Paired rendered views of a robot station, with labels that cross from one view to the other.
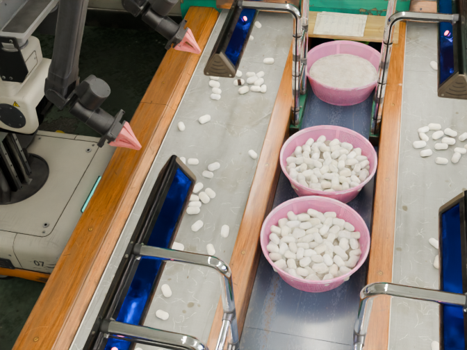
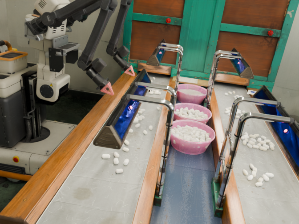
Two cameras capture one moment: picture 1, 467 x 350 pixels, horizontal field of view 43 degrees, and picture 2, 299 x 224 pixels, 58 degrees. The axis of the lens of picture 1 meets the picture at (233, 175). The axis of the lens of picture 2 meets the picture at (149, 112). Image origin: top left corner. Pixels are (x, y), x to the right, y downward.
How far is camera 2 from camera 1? 69 cm
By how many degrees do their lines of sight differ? 24
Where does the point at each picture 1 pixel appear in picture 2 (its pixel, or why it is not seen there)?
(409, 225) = not seen: hidden behind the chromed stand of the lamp
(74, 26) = (99, 32)
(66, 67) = (90, 51)
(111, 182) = (97, 109)
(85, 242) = (86, 125)
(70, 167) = (60, 132)
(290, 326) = (183, 164)
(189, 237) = (134, 129)
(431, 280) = (243, 148)
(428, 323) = (245, 160)
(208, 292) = (146, 145)
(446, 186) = not seen: hidden behind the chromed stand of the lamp
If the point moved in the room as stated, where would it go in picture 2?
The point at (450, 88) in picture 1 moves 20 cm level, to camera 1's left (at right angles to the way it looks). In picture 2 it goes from (244, 73) to (212, 71)
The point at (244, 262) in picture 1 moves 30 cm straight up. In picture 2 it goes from (161, 135) to (169, 81)
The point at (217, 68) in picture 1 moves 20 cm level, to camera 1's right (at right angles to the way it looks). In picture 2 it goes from (152, 61) to (184, 63)
